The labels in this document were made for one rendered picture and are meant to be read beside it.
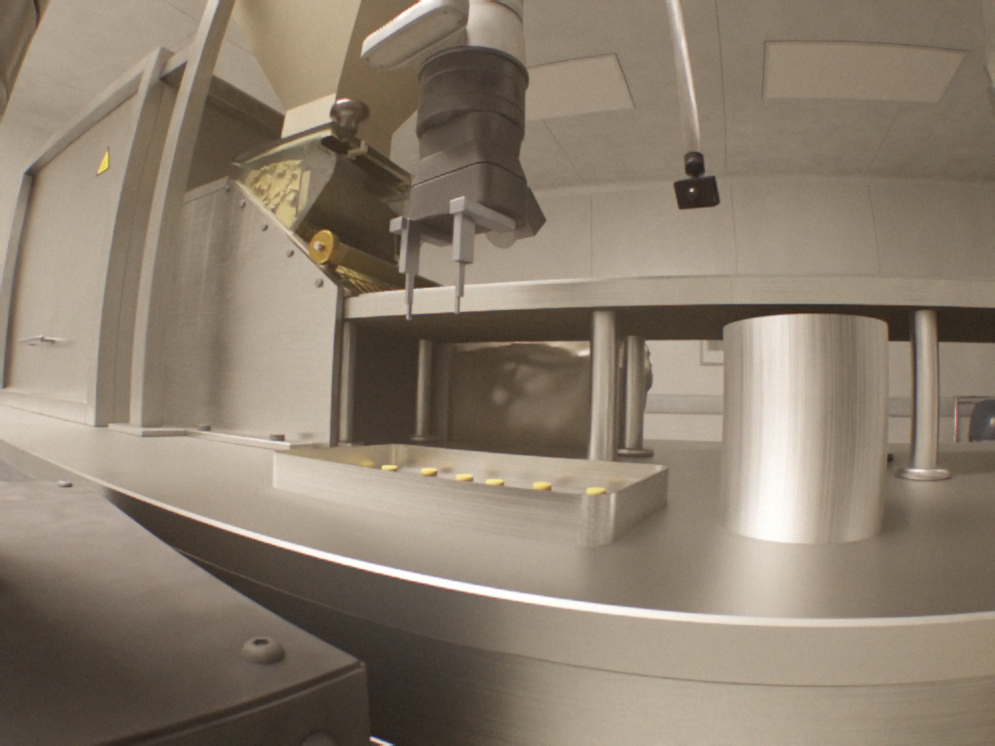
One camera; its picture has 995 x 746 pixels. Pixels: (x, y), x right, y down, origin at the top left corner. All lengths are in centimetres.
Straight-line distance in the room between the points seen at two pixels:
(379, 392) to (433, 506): 55
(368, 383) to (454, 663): 64
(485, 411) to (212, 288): 38
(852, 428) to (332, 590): 20
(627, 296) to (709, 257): 394
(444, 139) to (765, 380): 25
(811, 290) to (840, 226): 414
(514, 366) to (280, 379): 29
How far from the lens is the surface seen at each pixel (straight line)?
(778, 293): 41
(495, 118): 35
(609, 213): 456
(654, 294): 41
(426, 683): 19
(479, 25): 39
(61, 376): 95
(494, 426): 70
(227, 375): 64
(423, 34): 37
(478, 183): 32
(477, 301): 46
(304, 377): 54
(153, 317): 66
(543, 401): 68
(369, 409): 78
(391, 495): 25
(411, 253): 35
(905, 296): 44
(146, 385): 65
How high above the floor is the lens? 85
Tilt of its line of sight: 3 degrees up
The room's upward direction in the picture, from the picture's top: 2 degrees clockwise
